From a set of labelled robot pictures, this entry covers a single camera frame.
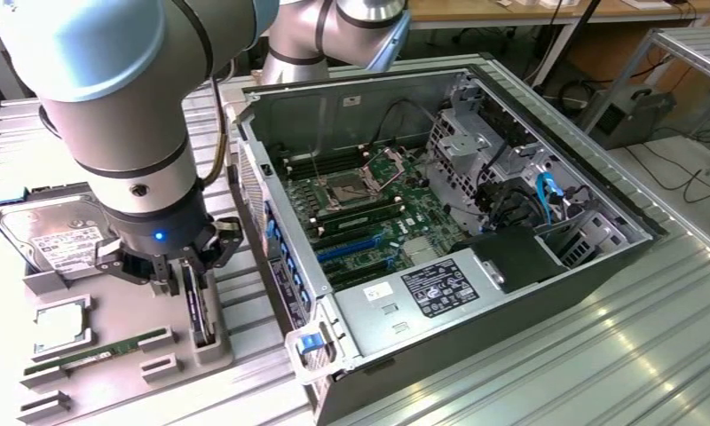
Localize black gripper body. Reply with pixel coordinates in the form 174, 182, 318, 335
100, 176, 216, 263

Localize grey parts rack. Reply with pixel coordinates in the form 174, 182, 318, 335
15, 248, 235, 423

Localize silver hard disk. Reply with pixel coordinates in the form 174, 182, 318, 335
0, 189, 120, 281

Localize silver CPU chip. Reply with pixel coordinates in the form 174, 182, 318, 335
32, 303, 90, 348

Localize blue expansion slot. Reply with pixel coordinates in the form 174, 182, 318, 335
314, 236, 380, 264

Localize installed green RAM stick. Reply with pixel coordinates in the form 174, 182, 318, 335
312, 204, 406, 233

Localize CPU socket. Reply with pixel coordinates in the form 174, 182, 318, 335
323, 174, 368, 210

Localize thin metal locking lever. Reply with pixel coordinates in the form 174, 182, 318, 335
307, 145, 327, 184

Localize black expansion slot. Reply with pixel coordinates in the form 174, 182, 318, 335
323, 256, 392, 286

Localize black empty RAM slots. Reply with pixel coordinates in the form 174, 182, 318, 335
280, 146, 367, 180

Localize blue case latch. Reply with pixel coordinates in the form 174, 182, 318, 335
294, 334, 322, 357

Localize green motherboard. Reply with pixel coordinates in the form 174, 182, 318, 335
280, 145, 451, 290

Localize open socket cover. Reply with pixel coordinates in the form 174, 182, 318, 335
358, 147, 410, 181

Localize silver chipset heatsink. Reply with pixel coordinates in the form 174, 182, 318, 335
399, 236, 446, 264

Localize grey power supply unit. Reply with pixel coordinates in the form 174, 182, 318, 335
330, 247, 506, 359

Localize silver metal disk bay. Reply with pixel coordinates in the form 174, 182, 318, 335
426, 82, 575, 223

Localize black plastic air shroud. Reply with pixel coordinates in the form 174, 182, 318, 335
467, 229, 571, 295

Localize black open PC case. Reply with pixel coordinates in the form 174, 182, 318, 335
222, 51, 671, 426

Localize wooden desk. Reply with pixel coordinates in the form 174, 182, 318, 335
406, 0, 710, 30

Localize black equipment box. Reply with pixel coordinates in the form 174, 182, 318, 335
588, 84, 678, 151

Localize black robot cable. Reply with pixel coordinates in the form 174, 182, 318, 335
199, 74, 227, 185

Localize blue disk bracket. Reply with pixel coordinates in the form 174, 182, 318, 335
0, 185, 31, 223

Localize long black looped wire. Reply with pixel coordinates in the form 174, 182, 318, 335
372, 99, 439, 149

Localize black wire bundle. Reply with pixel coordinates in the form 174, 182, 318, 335
472, 176, 546, 233

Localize blue SATA wire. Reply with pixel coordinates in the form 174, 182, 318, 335
532, 171, 566, 219

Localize aluminium frame table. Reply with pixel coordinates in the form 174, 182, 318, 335
628, 27, 710, 117

